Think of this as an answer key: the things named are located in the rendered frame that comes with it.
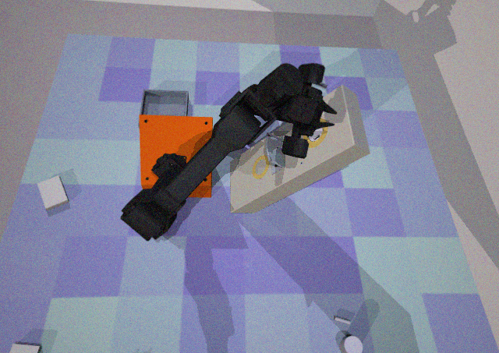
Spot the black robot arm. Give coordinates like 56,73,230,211
120,64,324,241

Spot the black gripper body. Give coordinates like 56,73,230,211
275,62,325,159

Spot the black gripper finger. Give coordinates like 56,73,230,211
304,122,334,136
321,100,337,115

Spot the beige rectangular panel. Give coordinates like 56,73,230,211
230,85,370,213

